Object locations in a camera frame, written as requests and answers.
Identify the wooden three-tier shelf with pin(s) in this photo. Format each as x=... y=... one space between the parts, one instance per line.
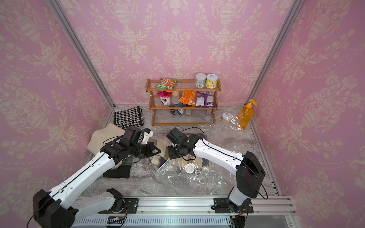
x=156 y=106

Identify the beige knitted scarf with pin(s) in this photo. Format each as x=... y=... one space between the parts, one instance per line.
x=101 y=136

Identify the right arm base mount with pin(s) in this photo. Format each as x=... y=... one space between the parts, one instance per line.
x=223 y=205

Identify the purple snack bag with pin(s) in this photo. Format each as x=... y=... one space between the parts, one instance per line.
x=205 y=99

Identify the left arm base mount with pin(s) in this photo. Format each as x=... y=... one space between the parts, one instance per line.
x=121 y=204

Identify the orange soap pump bottle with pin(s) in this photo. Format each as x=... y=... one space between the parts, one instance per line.
x=246 y=114

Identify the pink lid yogurt cup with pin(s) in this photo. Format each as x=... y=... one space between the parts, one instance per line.
x=165 y=97

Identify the green white cup can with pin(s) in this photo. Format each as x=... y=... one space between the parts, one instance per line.
x=200 y=79

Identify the orange snack bag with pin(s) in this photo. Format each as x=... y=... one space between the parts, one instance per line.
x=188 y=98

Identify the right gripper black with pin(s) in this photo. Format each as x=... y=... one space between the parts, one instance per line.
x=172 y=155

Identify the black white houndstooth scarf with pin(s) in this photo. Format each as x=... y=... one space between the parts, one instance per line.
x=127 y=118

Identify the aluminium front rail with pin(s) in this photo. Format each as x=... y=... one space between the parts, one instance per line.
x=193 y=206

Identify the yellow white cup can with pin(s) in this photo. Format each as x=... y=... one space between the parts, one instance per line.
x=211 y=81

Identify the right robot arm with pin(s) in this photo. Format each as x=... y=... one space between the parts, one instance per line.
x=246 y=167

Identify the small white bottle on shelf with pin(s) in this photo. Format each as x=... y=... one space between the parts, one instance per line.
x=175 y=97

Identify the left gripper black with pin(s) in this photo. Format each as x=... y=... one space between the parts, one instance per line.
x=150 y=150

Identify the red green snack packet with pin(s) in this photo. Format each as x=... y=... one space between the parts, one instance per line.
x=166 y=85

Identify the white vacuum bag valve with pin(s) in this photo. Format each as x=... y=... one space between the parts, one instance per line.
x=190 y=168

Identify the clear plastic vacuum bag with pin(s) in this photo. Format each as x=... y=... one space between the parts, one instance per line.
x=168 y=177

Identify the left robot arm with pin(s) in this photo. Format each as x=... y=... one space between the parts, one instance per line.
x=60 y=207

